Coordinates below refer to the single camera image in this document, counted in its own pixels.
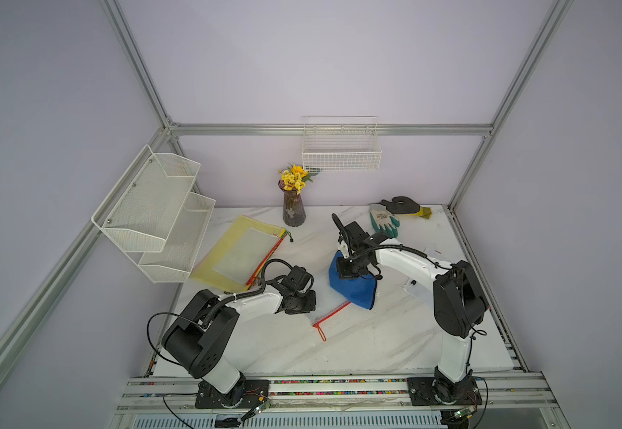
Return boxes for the yellow mesh document bag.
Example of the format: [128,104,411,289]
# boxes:
[189,216,288,293]

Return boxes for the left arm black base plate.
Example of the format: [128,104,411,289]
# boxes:
[195,378,271,409]

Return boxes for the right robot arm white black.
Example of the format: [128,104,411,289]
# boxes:
[329,214,489,388]

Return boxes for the yellow artificial flowers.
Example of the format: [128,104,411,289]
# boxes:
[278,164,320,195]

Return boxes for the aluminium frame rail base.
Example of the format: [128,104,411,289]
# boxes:
[110,371,569,428]

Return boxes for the red zipper mesh document bag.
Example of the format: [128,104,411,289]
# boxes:
[307,300,351,342]

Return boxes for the white wire wall basket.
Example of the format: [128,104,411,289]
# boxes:
[302,115,382,173]

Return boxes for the blue microfiber cleaning cloth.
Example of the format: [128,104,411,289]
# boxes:
[329,250,378,310]

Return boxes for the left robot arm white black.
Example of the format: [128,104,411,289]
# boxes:
[160,258,316,403]

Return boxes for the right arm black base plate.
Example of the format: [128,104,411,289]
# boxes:
[407,376,483,407]

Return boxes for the white two-tier mesh shelf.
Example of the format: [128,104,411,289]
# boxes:
[91,146,215,283]

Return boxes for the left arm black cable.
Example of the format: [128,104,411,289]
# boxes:
[145,312,194,368]

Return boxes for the green white work glove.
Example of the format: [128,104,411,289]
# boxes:
[369,204,400,239]

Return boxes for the black yellow work glove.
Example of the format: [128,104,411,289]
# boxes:
[380,196,432,219]

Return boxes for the dark purple glass vase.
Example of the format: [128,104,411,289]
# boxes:
[279,181,307,227]

